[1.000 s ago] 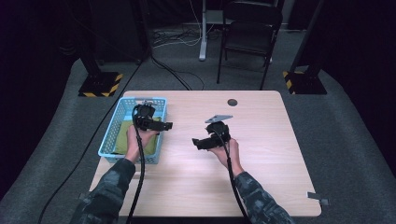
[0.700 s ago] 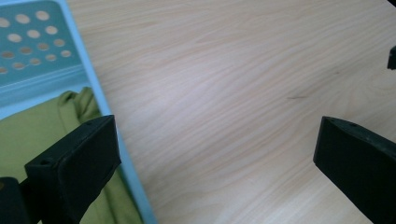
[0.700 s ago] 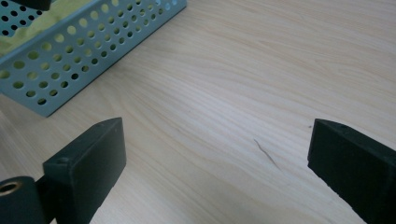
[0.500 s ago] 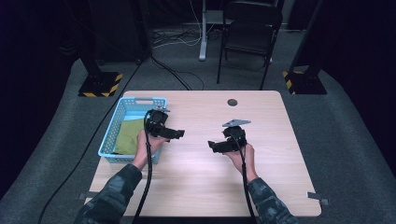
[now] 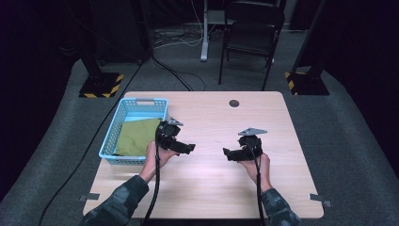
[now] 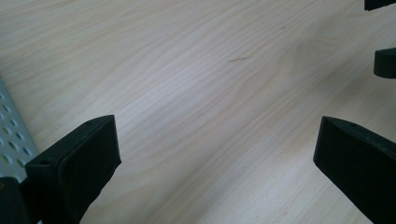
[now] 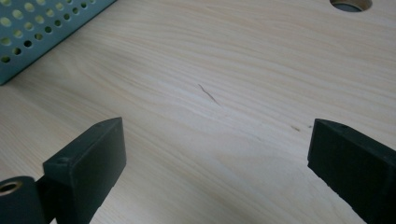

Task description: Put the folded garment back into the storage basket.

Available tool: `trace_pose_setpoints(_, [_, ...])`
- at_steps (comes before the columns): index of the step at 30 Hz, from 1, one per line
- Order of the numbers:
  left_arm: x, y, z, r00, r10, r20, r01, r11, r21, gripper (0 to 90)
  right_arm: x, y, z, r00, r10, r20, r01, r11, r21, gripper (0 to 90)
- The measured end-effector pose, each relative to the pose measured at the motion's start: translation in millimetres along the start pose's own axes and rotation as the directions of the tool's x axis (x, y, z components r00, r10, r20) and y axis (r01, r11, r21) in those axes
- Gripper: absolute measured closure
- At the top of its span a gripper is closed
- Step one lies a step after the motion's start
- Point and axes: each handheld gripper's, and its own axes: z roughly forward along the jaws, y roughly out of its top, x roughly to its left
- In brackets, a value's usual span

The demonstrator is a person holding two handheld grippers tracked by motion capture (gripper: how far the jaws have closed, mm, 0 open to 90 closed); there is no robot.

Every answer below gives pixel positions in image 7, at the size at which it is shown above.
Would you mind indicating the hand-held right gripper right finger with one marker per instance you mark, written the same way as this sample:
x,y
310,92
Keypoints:
x,y
355,165

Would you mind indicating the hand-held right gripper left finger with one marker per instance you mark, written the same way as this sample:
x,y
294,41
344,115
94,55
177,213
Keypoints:
x,y
84,168

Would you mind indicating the blue perforated basket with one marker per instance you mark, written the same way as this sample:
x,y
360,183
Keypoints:
x,y
34,46

